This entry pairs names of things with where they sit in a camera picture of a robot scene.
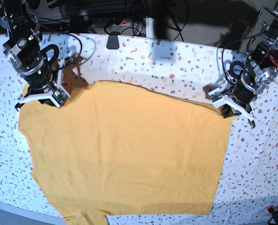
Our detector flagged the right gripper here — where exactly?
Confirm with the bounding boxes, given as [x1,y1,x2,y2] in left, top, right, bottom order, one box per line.
[15,83,70,111]

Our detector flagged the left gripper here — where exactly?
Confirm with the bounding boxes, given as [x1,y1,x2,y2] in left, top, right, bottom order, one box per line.
[208,90,255,128]

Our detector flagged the yellow T-shirt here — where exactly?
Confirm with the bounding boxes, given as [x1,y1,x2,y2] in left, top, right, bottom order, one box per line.
[18,81,232,225]

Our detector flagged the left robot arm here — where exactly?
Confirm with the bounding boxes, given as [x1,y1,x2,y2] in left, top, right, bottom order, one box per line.
[208,7,278,127]

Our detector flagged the terrazzo patterned table cloth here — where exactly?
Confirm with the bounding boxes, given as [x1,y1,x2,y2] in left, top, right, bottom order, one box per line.
[0,34,278,225]

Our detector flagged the red black corner clamp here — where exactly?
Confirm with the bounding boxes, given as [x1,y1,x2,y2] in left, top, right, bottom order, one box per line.
[267,206,278,225]

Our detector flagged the black table clamp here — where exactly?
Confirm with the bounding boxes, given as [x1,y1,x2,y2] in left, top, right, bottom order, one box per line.
[106,31,120,50]

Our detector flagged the white power strip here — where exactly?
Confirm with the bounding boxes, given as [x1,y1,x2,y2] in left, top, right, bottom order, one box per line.
[88,18,132,27]

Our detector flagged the white metal post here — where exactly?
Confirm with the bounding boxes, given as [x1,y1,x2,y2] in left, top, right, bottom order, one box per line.
[145,16,156,39]

